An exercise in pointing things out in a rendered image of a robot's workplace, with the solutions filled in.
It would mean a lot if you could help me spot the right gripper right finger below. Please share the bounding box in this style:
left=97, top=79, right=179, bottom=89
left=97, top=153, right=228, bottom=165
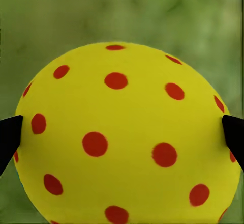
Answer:
left=222, top=115, right=244, bottom=171

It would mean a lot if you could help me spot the easter egg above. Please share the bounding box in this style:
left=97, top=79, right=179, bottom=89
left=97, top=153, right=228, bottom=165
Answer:
left=13, top=42, right=241, bottom=224

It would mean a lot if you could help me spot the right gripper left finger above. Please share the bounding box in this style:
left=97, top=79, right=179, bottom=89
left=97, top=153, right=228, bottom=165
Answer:
left=0, top=115, right=23, bottom=176

